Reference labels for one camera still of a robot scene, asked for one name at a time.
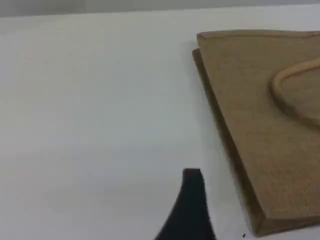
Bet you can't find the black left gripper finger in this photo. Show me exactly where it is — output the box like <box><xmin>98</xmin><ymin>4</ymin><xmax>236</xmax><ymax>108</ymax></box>
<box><xmin>154</xmin><ymin>168</ymin><xmax>217</xmax><ymax>240</ymax></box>

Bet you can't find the brown jute tote bag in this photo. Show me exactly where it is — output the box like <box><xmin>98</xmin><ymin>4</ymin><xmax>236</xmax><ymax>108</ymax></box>
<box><xmin>191</xmin><ymin>29</ymin><xmax>320</xmax><ymax>238</ymax></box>

